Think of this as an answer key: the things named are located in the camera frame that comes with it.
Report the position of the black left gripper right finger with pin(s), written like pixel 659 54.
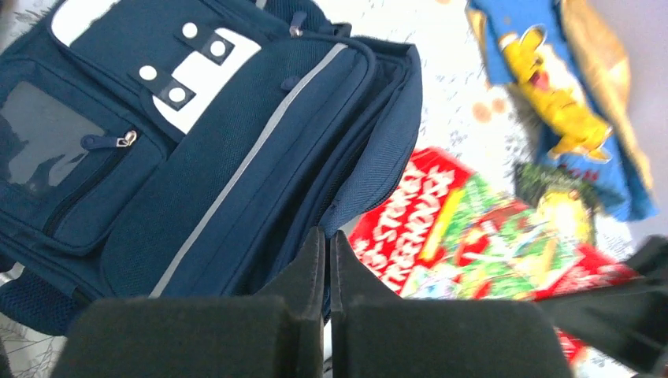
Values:
pixel 375 333

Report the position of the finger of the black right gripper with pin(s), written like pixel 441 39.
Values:
pixel 621 310

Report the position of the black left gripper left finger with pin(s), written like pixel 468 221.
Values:
pixel 277 332

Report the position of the red Treehouse storybook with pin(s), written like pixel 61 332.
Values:
pixel 445 233

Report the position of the dark green gold book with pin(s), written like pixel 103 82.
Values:
pixel 567 202

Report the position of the navy blue student backpack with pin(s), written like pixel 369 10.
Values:
pixel 186 148

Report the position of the floral white table mat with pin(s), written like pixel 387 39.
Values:
pixel 483 126

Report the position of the blue Pikachu cloth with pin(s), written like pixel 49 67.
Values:
pixel 523 47

